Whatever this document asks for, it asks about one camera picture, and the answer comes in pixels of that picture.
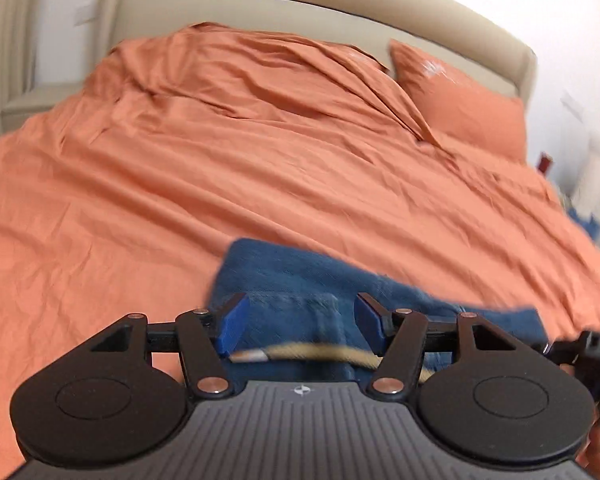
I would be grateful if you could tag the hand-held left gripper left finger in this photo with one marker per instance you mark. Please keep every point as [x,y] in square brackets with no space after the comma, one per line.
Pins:
[232,325]

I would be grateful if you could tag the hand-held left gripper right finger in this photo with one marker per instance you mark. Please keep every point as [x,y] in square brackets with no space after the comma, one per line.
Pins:
[367,315]

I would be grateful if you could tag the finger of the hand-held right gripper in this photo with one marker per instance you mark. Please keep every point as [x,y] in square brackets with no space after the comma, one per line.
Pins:
[562,351]

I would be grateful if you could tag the tan belt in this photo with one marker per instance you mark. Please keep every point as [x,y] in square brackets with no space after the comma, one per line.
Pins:
[305,349]

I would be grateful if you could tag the blue denim pants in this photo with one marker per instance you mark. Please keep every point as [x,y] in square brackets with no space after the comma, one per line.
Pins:
[300,280]

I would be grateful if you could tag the orange duvet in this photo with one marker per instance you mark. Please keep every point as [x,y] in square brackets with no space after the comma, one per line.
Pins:
[230,160]

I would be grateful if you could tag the white alpaca plush toy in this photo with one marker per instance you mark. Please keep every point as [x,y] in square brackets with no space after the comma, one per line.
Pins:
[595,170]

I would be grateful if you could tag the red cup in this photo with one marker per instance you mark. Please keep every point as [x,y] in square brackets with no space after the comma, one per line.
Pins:
[545,164]

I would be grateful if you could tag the large orange pillow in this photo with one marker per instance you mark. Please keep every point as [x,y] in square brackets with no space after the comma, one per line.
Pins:
[460,100]

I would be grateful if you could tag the beige nightstand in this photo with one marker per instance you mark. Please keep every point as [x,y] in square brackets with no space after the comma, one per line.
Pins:
[40,105]

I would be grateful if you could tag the beige upholstered headboard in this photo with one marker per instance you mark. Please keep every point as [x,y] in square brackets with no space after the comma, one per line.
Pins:
[330,15]

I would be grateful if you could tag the beige curtain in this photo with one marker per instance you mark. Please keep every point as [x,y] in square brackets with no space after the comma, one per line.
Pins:
[5,35]

